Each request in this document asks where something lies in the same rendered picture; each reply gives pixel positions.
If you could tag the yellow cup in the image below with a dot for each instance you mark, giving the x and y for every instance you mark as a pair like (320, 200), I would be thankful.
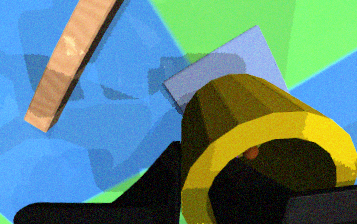
(299, 147)

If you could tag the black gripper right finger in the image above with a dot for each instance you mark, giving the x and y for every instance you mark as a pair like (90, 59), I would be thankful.
(241, 195)

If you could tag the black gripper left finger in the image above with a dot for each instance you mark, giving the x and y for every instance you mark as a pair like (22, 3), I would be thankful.
(153, 199)

